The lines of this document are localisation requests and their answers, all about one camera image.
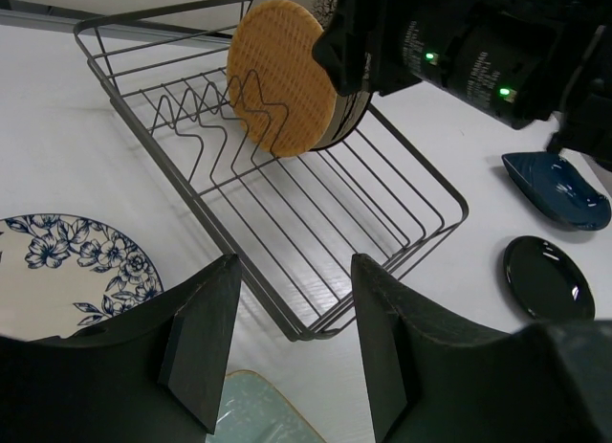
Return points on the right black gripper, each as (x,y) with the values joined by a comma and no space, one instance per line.
(415,41)

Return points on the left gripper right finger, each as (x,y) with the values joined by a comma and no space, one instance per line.
(434,376)

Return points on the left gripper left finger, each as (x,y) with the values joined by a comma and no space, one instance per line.
(154,373)

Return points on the beige plate with tree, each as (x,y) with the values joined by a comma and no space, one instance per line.
(349,110)

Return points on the woven bamboo round plate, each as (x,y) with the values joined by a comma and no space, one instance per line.
(284,99)

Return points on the light green rectangular plate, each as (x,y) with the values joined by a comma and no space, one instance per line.
(253,410)

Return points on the blue floral white plate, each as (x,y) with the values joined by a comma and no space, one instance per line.
(61,273)

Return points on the dark blue leaf plate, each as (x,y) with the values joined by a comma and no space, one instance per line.
(556,188)

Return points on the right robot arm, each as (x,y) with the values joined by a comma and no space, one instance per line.
(518,61)

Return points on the grey wire dish rack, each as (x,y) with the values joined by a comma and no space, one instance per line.
(294,222)

